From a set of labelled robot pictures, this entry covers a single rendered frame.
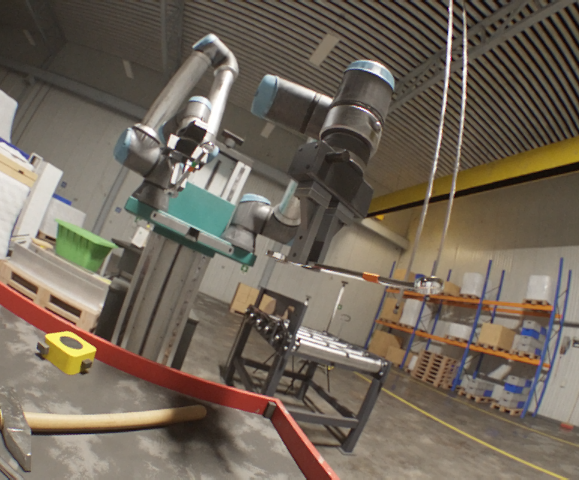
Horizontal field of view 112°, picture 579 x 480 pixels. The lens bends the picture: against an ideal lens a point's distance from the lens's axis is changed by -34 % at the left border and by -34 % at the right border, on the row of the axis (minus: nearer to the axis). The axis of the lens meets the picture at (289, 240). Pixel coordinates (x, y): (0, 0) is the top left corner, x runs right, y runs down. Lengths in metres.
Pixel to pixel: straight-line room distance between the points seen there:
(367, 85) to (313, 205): 0.21
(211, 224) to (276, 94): 1.04
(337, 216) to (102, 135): 14.12
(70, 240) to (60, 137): 11.32
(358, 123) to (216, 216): 1.18
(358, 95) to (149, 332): 1.47
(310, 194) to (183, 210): 1.16
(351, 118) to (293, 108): 0.17
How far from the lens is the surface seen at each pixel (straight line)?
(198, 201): 1.51
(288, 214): 1.36
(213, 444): 0.48
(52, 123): 15.76
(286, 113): 0.58
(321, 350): 2.25
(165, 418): 0.47
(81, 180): 13.99
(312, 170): 0.36
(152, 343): 1.65
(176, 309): 1.56
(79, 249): 4.10
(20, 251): 3.53
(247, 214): 1.41
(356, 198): 0.43
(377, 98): 0.47
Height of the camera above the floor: 1.16
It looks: 11 degrees up
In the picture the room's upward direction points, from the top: 21 degrees clockwise
